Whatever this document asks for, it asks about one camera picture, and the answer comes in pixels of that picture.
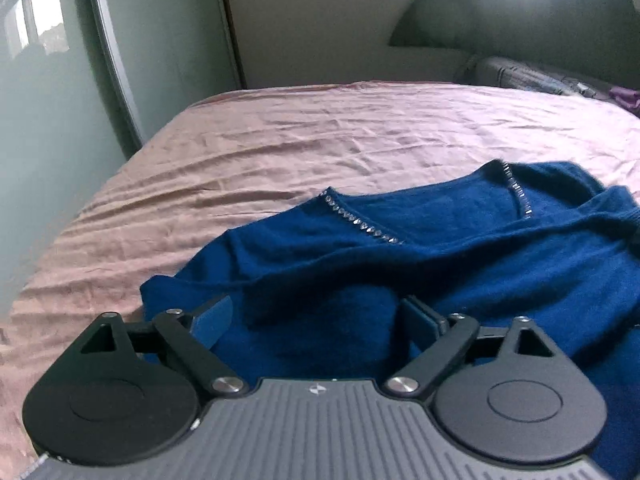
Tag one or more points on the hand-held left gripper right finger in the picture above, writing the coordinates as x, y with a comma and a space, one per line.
419, 320

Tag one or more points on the glossy sliding wardrobe door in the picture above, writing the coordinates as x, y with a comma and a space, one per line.
45, 110

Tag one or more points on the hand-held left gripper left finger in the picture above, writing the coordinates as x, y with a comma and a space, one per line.
212, 321

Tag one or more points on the bed with pink sheet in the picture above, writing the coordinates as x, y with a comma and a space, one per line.
250, 160

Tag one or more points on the purple cloth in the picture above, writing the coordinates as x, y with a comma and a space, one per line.
626, 100

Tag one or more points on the grey padded headboard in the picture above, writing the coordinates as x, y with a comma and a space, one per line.
525, 20

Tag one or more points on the grey patterned pillow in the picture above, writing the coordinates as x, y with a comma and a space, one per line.
530, 77

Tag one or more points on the blue knit sweater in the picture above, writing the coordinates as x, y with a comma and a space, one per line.
350, 260

